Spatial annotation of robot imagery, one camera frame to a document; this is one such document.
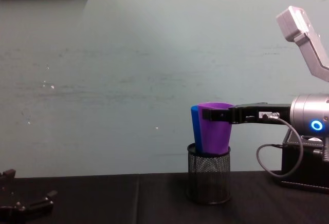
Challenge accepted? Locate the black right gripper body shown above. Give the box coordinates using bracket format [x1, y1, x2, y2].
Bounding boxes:
[235, 102, 293, 125]

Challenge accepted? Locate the thin dark gripper cable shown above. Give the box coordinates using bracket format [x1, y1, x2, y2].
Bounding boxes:
[256, 111, 304, 178]

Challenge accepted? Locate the black mesh pen holder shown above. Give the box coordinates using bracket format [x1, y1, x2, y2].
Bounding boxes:
[187, 143, 231, 204]

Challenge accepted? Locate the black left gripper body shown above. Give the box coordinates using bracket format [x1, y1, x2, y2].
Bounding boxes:
[0, 188, 28, 224]

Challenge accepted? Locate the black stitched leather box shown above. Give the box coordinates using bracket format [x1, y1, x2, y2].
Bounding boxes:
[279, 128, 329, 194]

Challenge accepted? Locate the purple plastic cup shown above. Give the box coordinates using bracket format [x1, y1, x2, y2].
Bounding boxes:
[197, 102, 234, 155]

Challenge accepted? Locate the blue plastic cup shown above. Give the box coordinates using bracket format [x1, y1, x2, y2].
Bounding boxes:
[190, 105, 204, 154]

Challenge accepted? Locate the black table cloth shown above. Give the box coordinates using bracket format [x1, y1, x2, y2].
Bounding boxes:
[0, 170, 329, 224]

